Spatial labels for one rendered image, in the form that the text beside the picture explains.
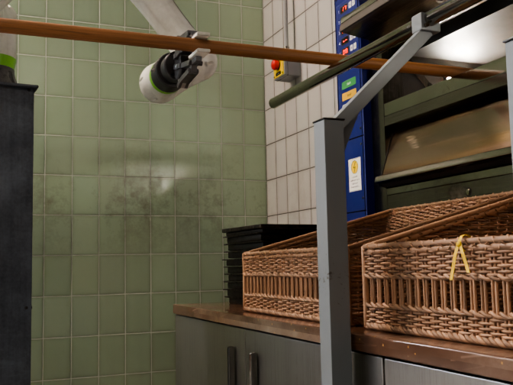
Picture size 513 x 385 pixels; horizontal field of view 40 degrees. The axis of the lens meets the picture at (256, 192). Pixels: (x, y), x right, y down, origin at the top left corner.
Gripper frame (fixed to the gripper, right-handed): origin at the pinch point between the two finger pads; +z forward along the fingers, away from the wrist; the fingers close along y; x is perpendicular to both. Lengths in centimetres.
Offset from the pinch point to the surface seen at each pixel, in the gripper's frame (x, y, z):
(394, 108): -69, 4, -25
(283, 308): -19, 60, 0
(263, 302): -20, 59, -12
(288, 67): -64, -24, -86
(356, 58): -31.6, 4.3, 15.8
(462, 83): -69, 4, 6
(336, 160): -11, 32, 41
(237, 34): -57, -47, -121
